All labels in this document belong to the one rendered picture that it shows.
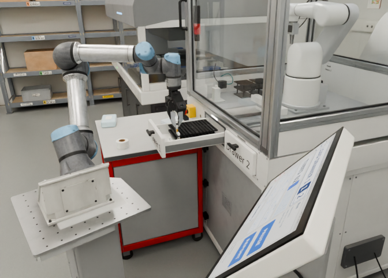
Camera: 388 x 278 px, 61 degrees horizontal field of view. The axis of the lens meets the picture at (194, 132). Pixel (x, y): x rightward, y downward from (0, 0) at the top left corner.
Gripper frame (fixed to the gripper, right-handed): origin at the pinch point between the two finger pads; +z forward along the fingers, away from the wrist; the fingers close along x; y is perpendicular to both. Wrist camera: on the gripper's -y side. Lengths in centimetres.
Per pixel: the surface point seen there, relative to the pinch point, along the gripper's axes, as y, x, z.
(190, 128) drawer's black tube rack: 3.7, -8.3, 4.8
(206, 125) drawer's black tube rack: 5.0, -18.1, 4.9
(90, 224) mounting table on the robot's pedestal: -40, 48, 18
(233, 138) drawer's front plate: -21.6, -20.9, 2.7
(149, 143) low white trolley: 24.2, 10.2, 18.6
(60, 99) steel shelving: 376, 69, 79
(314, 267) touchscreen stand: -105, 1, -3
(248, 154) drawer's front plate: -36.4, -20.7, 4.1
